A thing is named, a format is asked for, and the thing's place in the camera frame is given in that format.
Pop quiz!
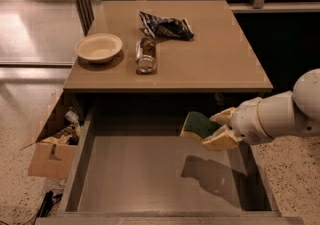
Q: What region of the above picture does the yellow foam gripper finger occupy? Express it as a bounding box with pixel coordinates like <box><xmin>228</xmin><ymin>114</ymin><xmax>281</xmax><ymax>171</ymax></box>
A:
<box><xmin>209</xmin><ymin>107</ymin><xmax>235</xmax><ymax>127</ymax></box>
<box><xmin>202</xmin><ymin>125</ymin><xmax>240</xmax><ymax>151</ymax></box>

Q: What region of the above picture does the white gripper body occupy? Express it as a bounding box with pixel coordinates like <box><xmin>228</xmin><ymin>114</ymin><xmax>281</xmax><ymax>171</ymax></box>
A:
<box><xmin>231</xmin><ymin>97</ymin><xmax>272</xmax><ymax>145</ymax></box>

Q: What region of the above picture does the green and yellow sponge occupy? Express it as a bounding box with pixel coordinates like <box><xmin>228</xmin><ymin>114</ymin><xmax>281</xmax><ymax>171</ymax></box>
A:
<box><xmin>180</xmin><ymin>111</ymin><xmax>220</xmax><ymax>142</ymax></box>

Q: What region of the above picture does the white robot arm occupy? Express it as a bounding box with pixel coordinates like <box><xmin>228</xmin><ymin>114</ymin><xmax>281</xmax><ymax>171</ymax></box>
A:
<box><xmin>203</xmin><ymin>69</ymin><xmax>320</xmax><ymax>151</ymax></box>

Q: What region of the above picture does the grey cabinet with top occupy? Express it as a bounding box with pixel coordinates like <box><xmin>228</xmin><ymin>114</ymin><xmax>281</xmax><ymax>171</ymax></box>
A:
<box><xmin>64</xmin><ymin>0</ymin><xmax>273</xmax><ymax>95</ymax></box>

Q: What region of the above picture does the open grey top drawer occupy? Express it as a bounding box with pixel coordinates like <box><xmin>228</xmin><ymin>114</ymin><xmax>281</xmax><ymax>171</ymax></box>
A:
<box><xmin>35</xmin><ymin>100</ymin><xmax>305</xmax><ymax>225</ymax></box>

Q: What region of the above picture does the clear glass jar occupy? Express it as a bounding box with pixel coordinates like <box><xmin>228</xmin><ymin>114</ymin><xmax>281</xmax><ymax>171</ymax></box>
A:
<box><xmin>135</xmin><ymin>37</ymin><xmax>157</xmax><ymax>74</ymax></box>

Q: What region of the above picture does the crumpled dark chip bag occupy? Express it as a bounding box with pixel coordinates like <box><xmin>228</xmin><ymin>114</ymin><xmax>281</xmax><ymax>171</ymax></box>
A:
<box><xmin>139</xmin><ymin>11</ymin><xmax>194</xmax><ymax>41</ymax></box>

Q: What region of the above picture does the white paper bowl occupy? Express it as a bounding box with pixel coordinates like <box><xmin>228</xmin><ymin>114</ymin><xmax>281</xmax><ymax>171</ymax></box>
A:
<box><xmin>75</xmin><ymin>33</ymin><xmax>123</xmax><ymax>63</ymax></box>

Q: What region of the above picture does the cardboard box with trash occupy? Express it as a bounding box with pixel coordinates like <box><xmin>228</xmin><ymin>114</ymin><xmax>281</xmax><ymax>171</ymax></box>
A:
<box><xmin>21</xmin><ymin>89</ymin><xmax>81</xmax><ymax>179</ymax></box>

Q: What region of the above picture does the black cable on floor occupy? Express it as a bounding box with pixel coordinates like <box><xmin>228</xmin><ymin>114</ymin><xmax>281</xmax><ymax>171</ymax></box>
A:
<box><xmin>19</xmin><ymin>190</ymin><xmax>64</xmax><ymax>225</ymax></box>

